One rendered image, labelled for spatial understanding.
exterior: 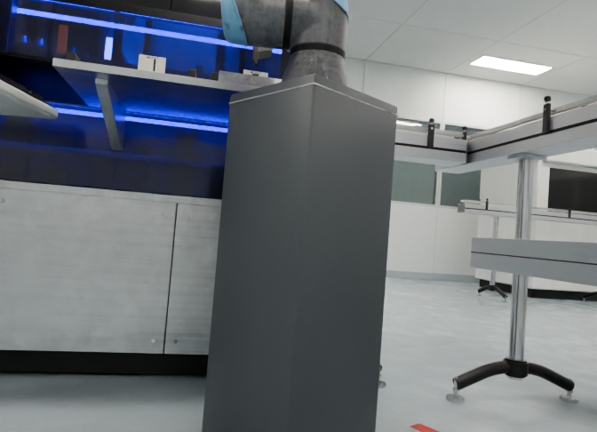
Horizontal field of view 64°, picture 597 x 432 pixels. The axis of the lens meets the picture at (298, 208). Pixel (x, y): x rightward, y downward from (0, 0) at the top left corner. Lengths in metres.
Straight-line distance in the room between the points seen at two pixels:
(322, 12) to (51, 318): 1.21
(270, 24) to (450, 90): 6.49
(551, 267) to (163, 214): 1.23
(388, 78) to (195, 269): 5.72
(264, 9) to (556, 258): 1.13
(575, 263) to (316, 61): 0.98
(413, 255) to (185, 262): 5.50
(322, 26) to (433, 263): 6.19
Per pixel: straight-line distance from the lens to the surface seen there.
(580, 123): 1.62
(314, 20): 1.02
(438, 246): 7.08
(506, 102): 7.87
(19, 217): 1.71
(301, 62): 0.99
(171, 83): 1.29
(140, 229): 1.63
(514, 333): 1.85
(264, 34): 1.03
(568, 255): 1.62
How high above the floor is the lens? 0.51
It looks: 3 degrees up
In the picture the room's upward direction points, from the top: 4 degrees clockwise
